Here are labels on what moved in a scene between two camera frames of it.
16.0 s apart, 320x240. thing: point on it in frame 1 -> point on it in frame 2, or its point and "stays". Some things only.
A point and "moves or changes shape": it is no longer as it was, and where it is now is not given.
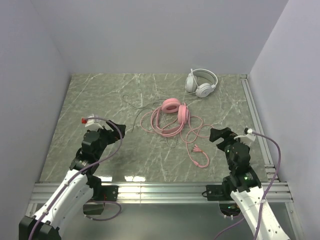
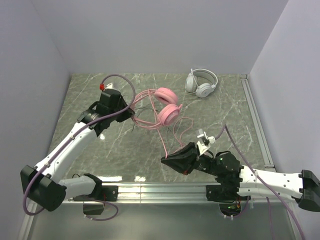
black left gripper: (110, 133) -> (122, 110)
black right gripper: (225, 139) -> (195, 156)
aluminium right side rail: (269, 168) stays
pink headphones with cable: (173, 118) moves or changes shape
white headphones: (201, 82) stays
